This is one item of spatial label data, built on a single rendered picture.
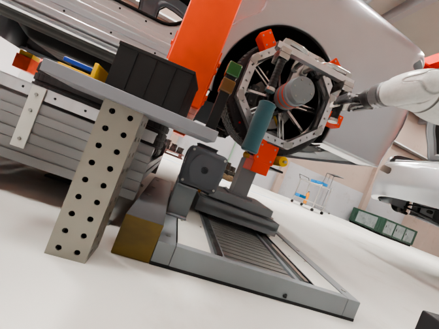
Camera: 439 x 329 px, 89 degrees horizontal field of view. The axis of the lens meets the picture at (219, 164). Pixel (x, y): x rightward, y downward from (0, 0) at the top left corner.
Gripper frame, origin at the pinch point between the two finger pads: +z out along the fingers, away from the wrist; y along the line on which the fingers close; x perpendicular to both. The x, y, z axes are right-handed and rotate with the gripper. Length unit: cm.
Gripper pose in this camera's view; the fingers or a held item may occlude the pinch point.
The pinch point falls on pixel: (338, 106)
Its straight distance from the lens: 123.0
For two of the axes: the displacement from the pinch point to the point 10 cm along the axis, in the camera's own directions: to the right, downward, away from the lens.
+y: 9.1, 3.6, 1.9
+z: -1.7, -0.8, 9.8
